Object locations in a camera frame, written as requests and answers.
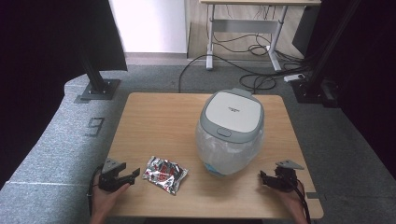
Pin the dark flat monitor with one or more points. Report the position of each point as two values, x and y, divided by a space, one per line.
306 29

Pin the person's left hand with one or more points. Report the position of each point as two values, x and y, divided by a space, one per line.
104 200

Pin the clear plastic bin liner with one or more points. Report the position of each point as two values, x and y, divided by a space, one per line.
224 155

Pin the silver red snack wrapper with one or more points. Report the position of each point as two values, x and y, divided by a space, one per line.
165 174

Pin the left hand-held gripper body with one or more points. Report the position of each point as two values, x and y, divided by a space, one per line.
110 180

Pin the black tape floor mark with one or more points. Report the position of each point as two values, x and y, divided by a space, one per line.
95 126

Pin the white power strip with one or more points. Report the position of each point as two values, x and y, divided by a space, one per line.
294 77

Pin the black stand base left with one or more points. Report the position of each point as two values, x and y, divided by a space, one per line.
98 84

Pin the white grey lidded trash can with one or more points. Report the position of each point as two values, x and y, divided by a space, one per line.
232 124

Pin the black metal stand with dark base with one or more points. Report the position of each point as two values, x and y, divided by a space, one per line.
314 84

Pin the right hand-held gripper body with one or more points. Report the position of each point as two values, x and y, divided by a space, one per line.
285 179

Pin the person's right hand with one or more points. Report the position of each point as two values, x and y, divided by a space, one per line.
289 200

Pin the black curtain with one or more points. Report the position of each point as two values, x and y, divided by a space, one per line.
46 62
367 77

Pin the white-legged wooden desk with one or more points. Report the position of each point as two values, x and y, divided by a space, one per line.
246 26

